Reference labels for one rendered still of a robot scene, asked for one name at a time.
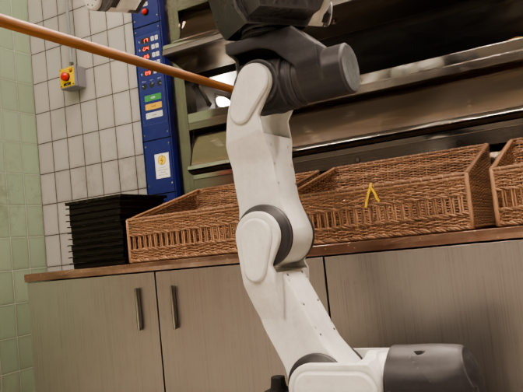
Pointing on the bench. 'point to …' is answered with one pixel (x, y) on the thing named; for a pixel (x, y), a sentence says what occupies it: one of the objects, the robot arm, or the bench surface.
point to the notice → (162, 166)
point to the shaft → (107, 52)
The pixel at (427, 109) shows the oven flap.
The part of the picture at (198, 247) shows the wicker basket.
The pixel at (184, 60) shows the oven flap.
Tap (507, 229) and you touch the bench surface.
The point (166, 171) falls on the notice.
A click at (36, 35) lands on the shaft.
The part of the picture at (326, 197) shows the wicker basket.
